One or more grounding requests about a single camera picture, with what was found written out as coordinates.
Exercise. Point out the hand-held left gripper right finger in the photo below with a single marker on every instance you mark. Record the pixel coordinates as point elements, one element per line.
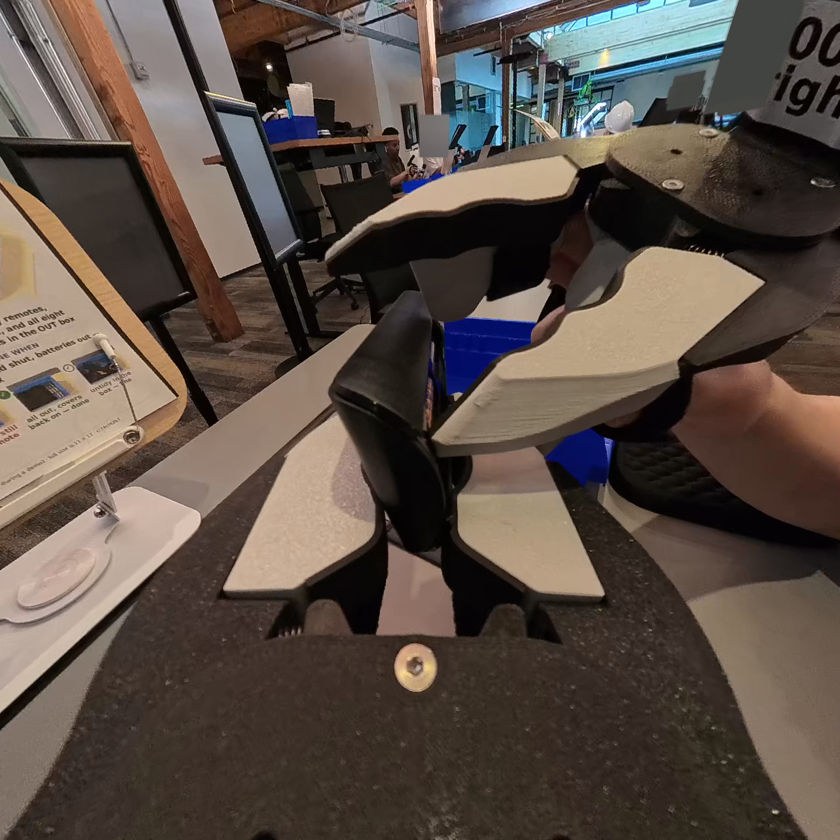
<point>525,525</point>

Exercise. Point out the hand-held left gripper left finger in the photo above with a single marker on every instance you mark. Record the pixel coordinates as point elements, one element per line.
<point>295,538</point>

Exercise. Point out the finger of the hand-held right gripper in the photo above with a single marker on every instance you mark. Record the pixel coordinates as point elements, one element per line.
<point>617,341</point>
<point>460,204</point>

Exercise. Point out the black remote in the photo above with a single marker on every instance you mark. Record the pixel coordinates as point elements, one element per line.
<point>387,420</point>

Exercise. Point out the person's right forearm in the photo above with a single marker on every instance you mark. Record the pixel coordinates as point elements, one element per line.
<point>801,460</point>

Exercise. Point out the person's right hand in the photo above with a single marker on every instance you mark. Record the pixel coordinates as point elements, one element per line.
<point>729,407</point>

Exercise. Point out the black office chair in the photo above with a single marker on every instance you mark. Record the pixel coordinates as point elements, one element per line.
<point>361,223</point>

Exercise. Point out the blue plastic bin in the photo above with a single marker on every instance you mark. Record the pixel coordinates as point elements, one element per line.
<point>479,348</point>

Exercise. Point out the wooden background desk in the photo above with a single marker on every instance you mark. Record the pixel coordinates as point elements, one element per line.
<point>328,145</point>

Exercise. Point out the blue storage box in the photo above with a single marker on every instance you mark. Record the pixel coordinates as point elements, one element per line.
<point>292,129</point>

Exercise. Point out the black display panel stand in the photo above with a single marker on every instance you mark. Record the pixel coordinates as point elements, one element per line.
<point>256,177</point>

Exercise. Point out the instruction sheet on stand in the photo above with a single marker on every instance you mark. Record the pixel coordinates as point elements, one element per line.
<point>66,381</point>

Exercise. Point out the black pole stand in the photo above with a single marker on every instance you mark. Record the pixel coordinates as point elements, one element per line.
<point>184,53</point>

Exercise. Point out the wooden pillar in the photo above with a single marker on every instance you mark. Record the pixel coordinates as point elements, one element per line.
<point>145,145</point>

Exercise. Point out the black floor sign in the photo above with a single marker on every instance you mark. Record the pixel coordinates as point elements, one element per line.
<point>112,223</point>

